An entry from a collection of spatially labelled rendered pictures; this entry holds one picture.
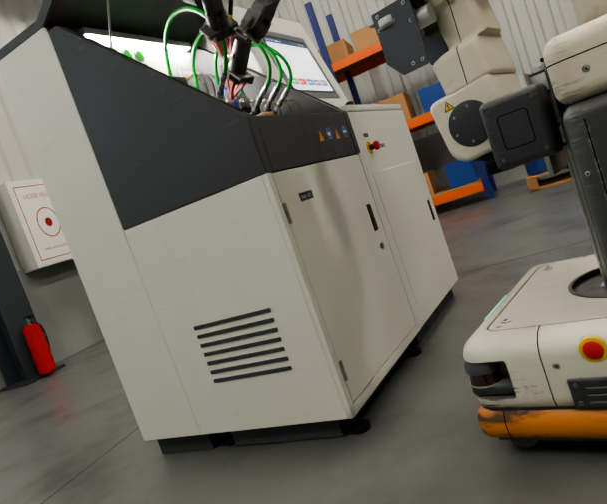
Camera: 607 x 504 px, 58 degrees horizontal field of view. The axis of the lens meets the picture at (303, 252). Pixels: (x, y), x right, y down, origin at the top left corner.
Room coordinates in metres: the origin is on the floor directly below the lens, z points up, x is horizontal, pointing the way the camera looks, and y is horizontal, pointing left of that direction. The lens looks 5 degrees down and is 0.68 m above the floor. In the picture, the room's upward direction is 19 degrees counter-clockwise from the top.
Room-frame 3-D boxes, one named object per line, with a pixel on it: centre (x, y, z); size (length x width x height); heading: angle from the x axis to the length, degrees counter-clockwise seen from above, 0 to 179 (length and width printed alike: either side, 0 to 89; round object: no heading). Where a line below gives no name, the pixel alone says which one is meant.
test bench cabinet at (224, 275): (1.93, 0.10, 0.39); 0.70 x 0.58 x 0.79; 150
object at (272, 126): (1.79, -0.14, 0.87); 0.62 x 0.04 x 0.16; 150
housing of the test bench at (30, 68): (2.45, 0.29, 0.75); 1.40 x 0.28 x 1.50; 150
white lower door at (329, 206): (1.78, -0.15, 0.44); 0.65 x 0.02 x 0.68; 150
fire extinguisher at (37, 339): (4.84, 2.48, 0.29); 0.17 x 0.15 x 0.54; 155
